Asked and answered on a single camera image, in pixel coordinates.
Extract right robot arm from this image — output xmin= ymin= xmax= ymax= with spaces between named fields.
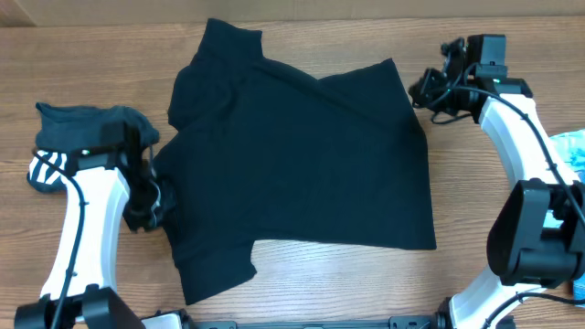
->
xmin=388 ymin=34 xmax=584 ymax=329

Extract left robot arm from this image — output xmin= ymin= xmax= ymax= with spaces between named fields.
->
xmin=14 ymin=122 xmax=189 ymax=329

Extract folded black shirt white letters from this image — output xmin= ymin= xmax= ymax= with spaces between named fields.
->
xmin=27 ymin=102 xmax=160 ymax=193

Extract blue denim garment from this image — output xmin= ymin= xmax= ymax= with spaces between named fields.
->
xmin=572 ymin=276 xmax=585 ymax=300

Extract plain black t-shirt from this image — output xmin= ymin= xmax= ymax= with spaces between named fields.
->
xmin=154 ymin=19 xmax=436 ymax=304

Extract light blue garment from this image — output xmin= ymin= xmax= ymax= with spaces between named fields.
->
xmin=550 ymin=130 xmax=585 ymax=182

